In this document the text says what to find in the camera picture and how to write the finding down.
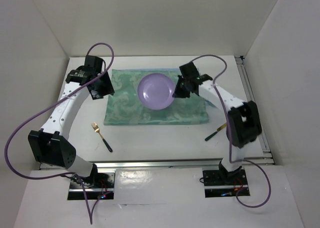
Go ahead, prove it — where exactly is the gold fork green handle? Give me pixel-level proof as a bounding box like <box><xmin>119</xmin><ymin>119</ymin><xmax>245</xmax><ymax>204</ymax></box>
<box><xmin>91</xmin><ymin>122</ymin><xmax>113</xmax><ymax>153</ymax></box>

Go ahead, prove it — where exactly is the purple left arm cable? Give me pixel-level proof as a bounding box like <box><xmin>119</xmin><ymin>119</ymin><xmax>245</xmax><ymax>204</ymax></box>
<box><xmin>4</xmin><ymin>42</ymin><xmax>115</xmax><ymax>225</ymax></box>

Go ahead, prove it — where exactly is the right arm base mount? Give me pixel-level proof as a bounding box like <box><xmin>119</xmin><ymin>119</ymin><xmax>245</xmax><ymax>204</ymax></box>
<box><xmin>199</xmin><ymin>169</ymin><xmax>250</xmax><ymax>198</ymax></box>

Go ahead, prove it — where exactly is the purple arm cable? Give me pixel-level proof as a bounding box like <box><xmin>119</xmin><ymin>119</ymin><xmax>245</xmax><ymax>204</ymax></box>
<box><xmin>4</xmin><ymin>42</ymin><xmax>115</xmax><ymax>225</ymax></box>
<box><xmin>191</xmin><ymin>54</ymin><xmax>272</xmax><ymax>208</ymax></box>

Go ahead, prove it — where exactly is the teal patterned satin cloth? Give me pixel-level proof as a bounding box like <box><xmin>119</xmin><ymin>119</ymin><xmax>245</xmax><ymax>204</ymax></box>
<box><xmin>103</xmin><ymin>68</ymin><xmax>209</xmax><ymax>126</ymax></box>

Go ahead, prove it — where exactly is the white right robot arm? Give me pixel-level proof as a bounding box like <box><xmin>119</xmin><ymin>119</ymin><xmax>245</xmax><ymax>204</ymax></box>
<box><xmin>173</xmin><ymin>62</ymin><xmax>262</xmax><ymax>184</ymax></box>

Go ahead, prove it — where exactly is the gold knife green handle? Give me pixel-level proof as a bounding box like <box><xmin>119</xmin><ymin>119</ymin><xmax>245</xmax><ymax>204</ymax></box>
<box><xmin>204</xmin><ymin>123</ymin><xmax>227</xmax><ymax>142</ymax></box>

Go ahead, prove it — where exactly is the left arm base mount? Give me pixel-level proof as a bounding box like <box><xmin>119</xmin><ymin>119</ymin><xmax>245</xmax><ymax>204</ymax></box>
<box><xmin>63</xmin><ymin>171</ymin><xmax>116</xmax><ymax>201</ymax></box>

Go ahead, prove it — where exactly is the aluminium rail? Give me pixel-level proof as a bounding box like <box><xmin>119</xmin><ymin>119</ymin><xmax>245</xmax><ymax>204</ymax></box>
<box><xmin>234</xmin><ymin>56</ymin><xmax>275</xmax><ymax>164</ymax></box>
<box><xmin>39</xmin><ymin>156</ymin><xmax>275</xmax><ymax>170</ymax></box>

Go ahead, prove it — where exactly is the front aluminium rail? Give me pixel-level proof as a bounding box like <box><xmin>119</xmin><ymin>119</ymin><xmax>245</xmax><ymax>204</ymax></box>
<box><xmin>39</xmin><ymin>156</ymin><xmax>275</xmax><ymax>170</ymax></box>

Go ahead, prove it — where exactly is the right side aluminium rail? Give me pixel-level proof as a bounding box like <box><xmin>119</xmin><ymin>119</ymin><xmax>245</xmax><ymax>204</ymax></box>
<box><xmin>234</xmin><ymin>56</ymin><xmax>275</xmax><ymax>164</ymax></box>

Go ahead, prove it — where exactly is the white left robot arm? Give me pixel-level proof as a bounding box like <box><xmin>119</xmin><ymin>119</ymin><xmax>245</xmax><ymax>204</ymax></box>
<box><xmin>28</xmin><ymin>55</ymin><xmax>114</xmax><ymax>188</ymax></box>

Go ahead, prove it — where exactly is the lilac round plastic plate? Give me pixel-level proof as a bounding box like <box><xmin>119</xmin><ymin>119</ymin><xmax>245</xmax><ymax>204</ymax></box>
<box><xmin>137</xmin><ymin>73</ymin><xmax>175</xmax><ymax>110</ymax></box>

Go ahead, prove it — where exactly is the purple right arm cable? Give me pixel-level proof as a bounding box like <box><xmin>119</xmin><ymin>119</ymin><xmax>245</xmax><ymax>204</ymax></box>
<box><xmin>191</xmin><ymin>54</ymin><xmax>272</xmax><ymax>208</ymax></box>

